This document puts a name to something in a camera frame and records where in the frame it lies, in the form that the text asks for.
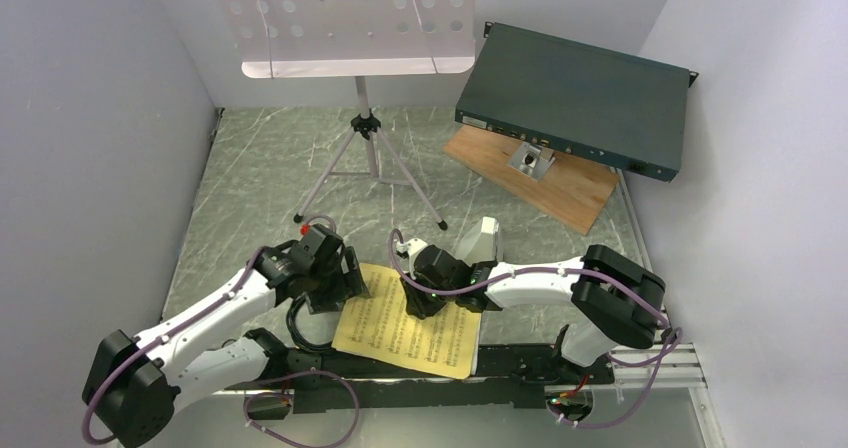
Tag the white metronome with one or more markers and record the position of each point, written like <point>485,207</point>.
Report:
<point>482,243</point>

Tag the white perforated music stand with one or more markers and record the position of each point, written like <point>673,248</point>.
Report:
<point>305,39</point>

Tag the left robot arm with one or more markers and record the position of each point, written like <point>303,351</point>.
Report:
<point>136,384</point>

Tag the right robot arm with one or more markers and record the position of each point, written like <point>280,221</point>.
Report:
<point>619,300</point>

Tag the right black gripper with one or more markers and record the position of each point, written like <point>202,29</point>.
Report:
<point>417,306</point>

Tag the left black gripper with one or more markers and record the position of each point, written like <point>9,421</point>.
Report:
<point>348,284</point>

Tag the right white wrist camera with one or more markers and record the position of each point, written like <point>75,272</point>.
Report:
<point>409,250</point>

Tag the metal mounting bracket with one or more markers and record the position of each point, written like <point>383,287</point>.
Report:
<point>532,160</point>

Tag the dark green rack unit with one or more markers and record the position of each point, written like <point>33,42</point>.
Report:
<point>598,104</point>

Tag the yellow sheet music book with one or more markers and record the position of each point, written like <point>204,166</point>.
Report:
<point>378,327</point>

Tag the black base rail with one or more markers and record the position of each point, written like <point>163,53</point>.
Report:
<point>519,375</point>

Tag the wooden base board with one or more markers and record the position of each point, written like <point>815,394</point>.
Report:
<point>572,190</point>

